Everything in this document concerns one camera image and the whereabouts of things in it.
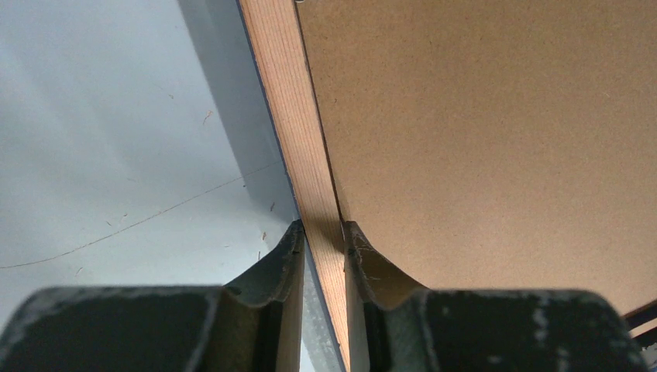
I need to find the brown backing board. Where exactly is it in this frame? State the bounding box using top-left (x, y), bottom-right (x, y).
top-left (298, 1), bottom-right (656, 313)

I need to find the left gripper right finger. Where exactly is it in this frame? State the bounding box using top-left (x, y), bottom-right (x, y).
top-left (342, 221), bottom-right (648, 371)

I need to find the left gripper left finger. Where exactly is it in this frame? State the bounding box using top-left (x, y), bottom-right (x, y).
top-left (1, 220), bottom-right (306, 371)

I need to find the wooden picture frame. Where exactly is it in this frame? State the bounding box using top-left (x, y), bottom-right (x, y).
top-left (239, 1), bottom-right (656, 371)

